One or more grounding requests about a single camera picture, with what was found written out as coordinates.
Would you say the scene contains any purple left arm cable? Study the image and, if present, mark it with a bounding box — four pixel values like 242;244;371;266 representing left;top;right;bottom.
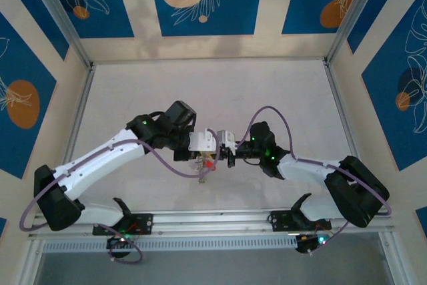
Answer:
19;127;222;264

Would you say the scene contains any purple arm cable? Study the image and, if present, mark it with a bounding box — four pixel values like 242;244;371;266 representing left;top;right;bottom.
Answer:
236;105;392;256
19;127;222;264

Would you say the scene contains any aluminium side rail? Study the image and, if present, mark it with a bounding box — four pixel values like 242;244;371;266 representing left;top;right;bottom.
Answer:
323;59;376;204
61;63;97;162

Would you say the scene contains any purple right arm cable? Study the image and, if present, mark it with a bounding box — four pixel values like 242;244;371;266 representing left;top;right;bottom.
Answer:
236;105;392;256

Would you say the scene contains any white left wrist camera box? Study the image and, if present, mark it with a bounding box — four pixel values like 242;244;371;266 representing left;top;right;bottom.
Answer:
188;129;217;152

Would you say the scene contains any control board with green light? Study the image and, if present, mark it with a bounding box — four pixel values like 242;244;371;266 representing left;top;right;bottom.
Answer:
105;233;136;250
295;234;333;253

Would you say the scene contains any slotted grey cable duct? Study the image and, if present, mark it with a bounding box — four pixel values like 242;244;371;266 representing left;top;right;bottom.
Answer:
41;235;300;253

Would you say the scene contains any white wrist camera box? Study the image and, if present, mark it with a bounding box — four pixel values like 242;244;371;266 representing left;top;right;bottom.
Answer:
188;129;217;152
216;129;237;148

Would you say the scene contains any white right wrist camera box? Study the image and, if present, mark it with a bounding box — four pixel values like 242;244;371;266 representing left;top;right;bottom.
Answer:
216;129;237;148

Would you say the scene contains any metal key plate with rings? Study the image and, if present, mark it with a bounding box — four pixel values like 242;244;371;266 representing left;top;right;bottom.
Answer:
189;152;220;186

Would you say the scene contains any aluminium frame post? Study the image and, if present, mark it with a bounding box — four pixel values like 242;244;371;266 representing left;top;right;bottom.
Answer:
25;0;96;69
325;0;393;65

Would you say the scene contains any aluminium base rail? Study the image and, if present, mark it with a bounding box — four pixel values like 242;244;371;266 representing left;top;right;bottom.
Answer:
28;204;398;238

